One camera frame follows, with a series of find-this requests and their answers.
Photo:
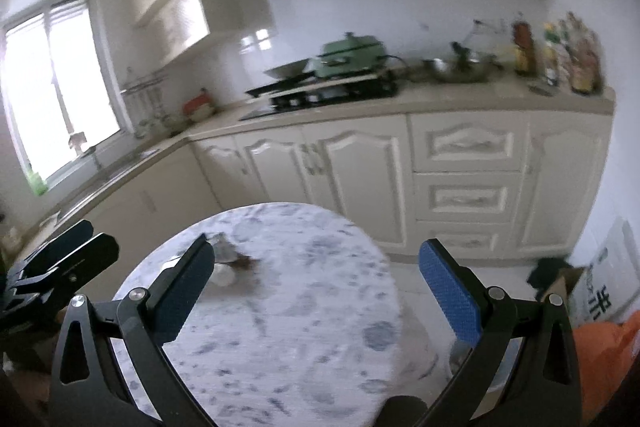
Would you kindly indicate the group of condiment bottles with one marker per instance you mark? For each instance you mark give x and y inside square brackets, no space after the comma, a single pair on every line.
[575,57]

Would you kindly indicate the green electric cooker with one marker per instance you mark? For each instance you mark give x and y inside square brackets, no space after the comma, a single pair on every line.
[350,57]

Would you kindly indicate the grey wok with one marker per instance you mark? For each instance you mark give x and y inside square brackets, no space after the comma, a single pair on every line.
[287,69]

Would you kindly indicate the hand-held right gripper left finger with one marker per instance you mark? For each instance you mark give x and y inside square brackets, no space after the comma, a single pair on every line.
[185,292]

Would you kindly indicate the crumpled grey brown wrapper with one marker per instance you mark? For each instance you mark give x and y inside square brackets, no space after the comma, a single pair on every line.
[230,252]

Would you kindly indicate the orange plastic bag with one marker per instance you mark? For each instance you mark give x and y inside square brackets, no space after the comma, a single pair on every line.
[610,367]

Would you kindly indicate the red bowl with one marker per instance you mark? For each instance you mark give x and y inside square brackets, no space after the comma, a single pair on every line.
[197,104]

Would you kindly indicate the cream kitchen base cabinets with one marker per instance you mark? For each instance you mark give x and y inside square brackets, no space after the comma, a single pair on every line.
[360,177]

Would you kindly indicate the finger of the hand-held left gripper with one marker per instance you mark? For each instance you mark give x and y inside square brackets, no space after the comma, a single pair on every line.
[85,257]
[60,242]

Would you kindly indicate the kitchen window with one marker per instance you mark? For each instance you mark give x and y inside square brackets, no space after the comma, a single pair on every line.
[60,92]

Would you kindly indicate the dark object on floor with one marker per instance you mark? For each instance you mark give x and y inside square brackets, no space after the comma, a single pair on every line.
[547,277]

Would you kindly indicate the metal faucet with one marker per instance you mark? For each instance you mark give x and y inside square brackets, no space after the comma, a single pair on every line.
[80,147]

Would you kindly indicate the black gas stove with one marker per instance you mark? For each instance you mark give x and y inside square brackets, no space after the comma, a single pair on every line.
[325,99]

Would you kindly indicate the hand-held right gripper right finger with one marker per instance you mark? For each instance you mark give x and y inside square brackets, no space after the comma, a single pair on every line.
[450,292]

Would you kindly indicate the black griddle pan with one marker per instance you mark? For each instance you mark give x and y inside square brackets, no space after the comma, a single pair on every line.
[265,88]

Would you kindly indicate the white cardboard box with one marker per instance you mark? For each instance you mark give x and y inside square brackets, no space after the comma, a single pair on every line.
[612,277]

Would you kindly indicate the beige kitchen countertop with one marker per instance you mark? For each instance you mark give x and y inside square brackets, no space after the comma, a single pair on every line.
[450,99]

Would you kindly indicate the utensil rack with ladles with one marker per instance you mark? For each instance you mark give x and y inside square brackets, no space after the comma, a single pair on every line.
[145,99]

